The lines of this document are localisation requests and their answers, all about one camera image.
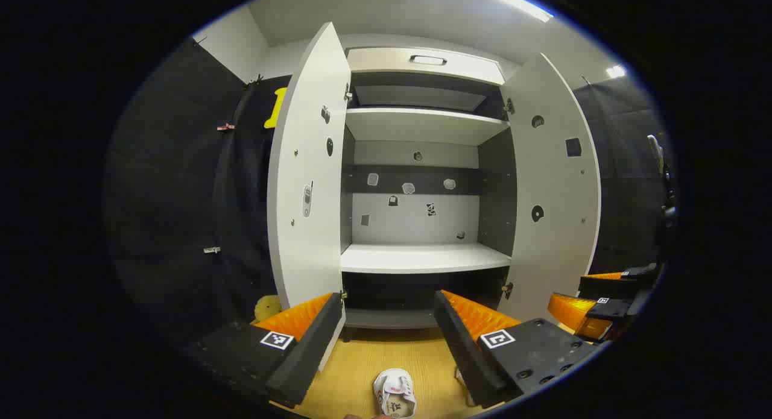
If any yellow plush toy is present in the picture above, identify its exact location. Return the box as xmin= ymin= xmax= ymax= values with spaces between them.
xmin=253 ymin=295 xmax=283 ymax=323

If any white canvas shoe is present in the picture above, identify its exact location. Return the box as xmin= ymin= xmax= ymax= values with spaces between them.
xmin=454 ymin=367 xmax=477 ymax=408
xmin=373 ymin=368 xmax=418 ymax=418

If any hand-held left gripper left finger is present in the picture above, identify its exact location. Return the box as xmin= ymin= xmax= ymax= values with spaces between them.
xmin=192 ymin=292 xmax=344 ymax=409

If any white cabinet door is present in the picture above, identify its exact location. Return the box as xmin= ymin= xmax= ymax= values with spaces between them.
xmin=267 ymin=22 xmax=352 ymax=371
xmin=499 ymin=52 xmax=602 ymax=323

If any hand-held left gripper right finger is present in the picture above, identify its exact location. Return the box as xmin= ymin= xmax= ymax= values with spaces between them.
xmin=433 ymin=289 xmax=604 ymax=409

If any white shoe cabinet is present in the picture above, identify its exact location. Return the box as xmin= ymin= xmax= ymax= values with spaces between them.
xmin=340 ymin=45 xmax=518 ymax=342

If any black backdrop cloth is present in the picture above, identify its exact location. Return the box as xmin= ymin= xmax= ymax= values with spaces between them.
xmin=573 ymin=75 xmax=677 ymax=275
xmin=103 ymin=38 xmax=290 ymax=347

